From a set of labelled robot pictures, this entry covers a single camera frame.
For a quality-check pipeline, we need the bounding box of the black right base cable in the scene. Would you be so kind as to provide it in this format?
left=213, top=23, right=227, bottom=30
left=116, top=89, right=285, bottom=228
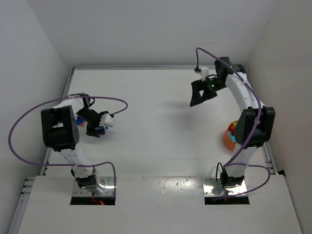
left=215, top=162, right=226, bottom=186

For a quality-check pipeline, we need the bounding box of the teal lego brick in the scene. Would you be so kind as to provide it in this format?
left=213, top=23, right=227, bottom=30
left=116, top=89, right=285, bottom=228
left=228, top=131, right=236, bottom=143

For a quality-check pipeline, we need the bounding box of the aluminium frame rail right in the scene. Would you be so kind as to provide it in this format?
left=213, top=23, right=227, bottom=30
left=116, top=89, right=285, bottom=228
left=250, top=142, right=278, bottom=175

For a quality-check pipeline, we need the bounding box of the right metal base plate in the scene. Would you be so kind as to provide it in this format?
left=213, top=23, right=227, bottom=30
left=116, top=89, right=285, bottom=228
left=202, top=177, right=248, bottom=198

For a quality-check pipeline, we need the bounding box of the metal base plate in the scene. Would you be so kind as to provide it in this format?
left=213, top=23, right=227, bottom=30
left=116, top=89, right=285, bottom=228
left=202, top=177, right=248, bottom=198
left=72, top=177, right=115, bottom=198

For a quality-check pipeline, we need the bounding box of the blue round lego piece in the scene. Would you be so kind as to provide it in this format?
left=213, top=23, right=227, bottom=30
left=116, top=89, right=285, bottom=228
left=76, top=117, right=84, bottom=125

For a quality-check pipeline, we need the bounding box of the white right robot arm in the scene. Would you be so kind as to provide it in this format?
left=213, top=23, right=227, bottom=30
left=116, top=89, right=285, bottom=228
left=190, top=57, right=275, bottom=188

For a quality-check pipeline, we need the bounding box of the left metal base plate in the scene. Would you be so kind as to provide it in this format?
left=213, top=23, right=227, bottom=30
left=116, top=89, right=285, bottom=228
left=72, top=177, right=115, bottom=198

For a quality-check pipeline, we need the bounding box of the orange round divided container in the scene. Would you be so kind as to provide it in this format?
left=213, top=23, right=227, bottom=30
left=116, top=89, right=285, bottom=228
left=222, top=121, right=238, bottom=152

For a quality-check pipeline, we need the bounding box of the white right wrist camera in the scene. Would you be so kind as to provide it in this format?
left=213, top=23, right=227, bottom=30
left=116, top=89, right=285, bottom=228
left=194, top=66, right=209, bottom=81

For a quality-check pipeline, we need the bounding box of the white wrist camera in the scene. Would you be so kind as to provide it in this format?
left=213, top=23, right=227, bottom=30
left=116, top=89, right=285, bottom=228
left=194, top=66, right=209, bottom=81
left=99, top=111, right=115, bottom=127

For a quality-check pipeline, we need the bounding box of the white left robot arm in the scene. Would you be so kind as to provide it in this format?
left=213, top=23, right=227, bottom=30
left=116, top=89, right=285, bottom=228
left=41, top=93, right=115, bottom=195

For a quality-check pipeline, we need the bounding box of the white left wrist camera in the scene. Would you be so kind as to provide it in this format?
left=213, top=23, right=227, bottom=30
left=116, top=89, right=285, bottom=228
left=99, top=111, right=115, bottom=127

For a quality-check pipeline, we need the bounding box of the purple flower lego block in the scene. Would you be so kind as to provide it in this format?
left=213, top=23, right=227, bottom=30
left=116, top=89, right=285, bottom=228
left=95, top=126, right=108, bottom=137

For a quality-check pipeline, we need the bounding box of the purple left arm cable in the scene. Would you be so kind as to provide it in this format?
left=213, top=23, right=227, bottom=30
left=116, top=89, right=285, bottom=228
left=8, top=95, right=128, bottom=180

